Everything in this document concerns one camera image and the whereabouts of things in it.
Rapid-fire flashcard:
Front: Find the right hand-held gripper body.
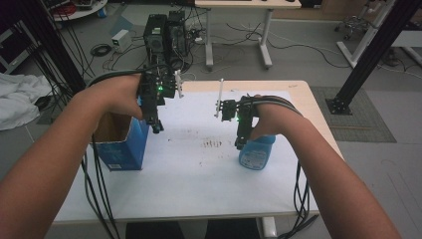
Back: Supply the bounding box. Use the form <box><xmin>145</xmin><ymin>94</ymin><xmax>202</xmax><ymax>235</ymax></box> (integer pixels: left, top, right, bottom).
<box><xmin>214</xmin><ymin>79</ymin><xmax>261</xmax><ymax>122</ymax></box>

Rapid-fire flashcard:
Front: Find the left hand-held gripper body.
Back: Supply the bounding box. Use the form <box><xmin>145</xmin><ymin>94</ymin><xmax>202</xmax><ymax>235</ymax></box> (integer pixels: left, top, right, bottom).
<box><xmin>137</xmin><ymin>64</ymin><xmax>185</xmax><ymax>103</ymax></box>

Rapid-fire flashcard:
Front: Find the blue spray bottle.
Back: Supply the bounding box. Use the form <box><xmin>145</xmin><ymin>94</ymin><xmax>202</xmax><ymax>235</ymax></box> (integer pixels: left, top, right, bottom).
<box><xmin>238</xmin><ymin>133</ymin><xmax>277</xmax><ymax>171</ymax></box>

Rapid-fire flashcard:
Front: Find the blue cardboard box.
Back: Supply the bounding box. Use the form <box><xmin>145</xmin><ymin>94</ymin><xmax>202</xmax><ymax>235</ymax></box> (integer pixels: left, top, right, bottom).
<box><xmin>90</xmin><ymin>111</ymin><xmax>151</xmax><ymax>172</ymax></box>

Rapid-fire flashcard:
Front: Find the person's right hand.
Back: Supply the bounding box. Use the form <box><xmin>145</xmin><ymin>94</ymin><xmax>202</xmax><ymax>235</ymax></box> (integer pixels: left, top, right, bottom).
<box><xmin>250</xmin><ymin>96</ymin><xmax>302</xmax><ymax>141</ymax></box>

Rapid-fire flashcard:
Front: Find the person's left hand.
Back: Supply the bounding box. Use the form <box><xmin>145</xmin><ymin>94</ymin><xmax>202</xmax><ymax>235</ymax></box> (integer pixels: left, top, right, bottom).
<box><xmin>98</xmin><ymin>74</ymin><xmax>144</xmax><ymax>120</ymax></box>

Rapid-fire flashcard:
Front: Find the small white box device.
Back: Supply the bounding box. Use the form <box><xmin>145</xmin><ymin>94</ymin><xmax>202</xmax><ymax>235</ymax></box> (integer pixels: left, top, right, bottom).
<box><xmin>110</xmin><ymin>29</ymin><xmax>133</xmax><ymax>54</ymax></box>

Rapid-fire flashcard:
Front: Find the light wooden table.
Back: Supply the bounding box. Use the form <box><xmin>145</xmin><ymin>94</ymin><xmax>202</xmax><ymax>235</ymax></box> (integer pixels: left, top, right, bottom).
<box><xmin>53</xmin><ymin>79</ymin><xmax>344</xmax><ymax>239</ymax></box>

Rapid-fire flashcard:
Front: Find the round white table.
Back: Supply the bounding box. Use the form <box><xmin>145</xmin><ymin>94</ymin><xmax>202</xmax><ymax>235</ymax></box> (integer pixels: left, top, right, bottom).
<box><xmin>49</xmin><ymin>0</ymin><xmax>109</xmax><ymax>23</ymax></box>

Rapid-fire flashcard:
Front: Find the white desk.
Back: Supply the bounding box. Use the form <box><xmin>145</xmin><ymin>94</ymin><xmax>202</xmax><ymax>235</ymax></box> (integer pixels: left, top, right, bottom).
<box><xmin>194</xmin><ymin>0</ymin><xmax>303</xmax><ymax>72</ymax></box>

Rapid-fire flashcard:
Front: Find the grey floor mat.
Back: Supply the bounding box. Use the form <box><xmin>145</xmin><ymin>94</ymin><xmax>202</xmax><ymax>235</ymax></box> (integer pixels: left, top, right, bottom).
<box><xmin>310</xmin><ymin>86</ymin><xmax>398</xmax><ymax>144</ymax></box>

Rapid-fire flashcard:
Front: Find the white cloth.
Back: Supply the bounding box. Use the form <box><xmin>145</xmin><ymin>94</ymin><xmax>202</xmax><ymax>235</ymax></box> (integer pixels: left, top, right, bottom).
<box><xmin>0</xmin><ymin>72</ymin><xmax>53</xmax><ymax>131</ymax></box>

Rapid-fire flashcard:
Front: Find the office chair base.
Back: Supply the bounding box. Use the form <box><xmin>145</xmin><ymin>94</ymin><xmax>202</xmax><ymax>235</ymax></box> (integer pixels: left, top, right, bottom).
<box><xmin>333</xmin><ymin>14</ymin><xmax>373</xmax><ymax>42</ymax></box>

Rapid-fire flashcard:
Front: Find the white metal stand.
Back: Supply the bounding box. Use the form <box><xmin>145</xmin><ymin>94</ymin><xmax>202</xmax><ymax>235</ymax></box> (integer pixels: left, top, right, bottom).
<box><xmin>336</xmin><ymin>0</ymin><xmax>396</xmax><ymax>70</ymax></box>

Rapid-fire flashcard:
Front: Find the coiled black cable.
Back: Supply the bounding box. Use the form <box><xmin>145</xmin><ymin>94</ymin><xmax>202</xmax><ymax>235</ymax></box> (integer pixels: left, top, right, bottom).
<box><xmin>90</xmin><ymin>43</ymin><xmax>113</xmax><ymax>58</ymax></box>

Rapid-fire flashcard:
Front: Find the right hand-held gripper cable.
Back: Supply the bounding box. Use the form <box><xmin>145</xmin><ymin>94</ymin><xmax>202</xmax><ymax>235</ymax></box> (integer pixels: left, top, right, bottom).
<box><xmin>247</xmin><ymin>95</ymin><xmax>320</xmax><ymax>239</ymax></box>

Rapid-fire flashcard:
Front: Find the hand-held gripper cable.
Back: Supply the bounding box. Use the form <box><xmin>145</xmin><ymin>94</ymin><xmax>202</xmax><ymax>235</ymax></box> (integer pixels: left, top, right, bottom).
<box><xmin>80</xmin><ymin>68</ymin><xmax>157</xmax><ymax>239</ymax></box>
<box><xmin>247</xmin><ymin>95</ymin><xmax>320</xmax><ymax>239</ymax></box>

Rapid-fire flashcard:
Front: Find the long black floor cable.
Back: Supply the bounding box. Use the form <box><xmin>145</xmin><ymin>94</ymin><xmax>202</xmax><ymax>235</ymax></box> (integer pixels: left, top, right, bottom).
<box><xmin>225</xmin><ymin>22</ymin><xmax>343</xmax><ymax>70</ymax></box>

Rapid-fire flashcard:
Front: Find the left hand-held gripper cable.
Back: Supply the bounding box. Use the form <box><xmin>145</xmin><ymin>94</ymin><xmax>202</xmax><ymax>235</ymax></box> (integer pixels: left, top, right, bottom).
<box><xmin>80</xmin><ymin>68</ymin><xmax>157</xmax><ymax>239</ymax></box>

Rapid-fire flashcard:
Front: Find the black metal post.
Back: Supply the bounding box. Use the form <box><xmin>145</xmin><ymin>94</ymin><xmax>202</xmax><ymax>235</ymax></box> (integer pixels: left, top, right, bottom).
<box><xmin>9</xmin><ymin>0</ymin><xmax>88</xmax><ymax>96</ymax></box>
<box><xmin>324</xmin><ymin>0</ymin><xmax>422</xmax><ymax>117</ymax></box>

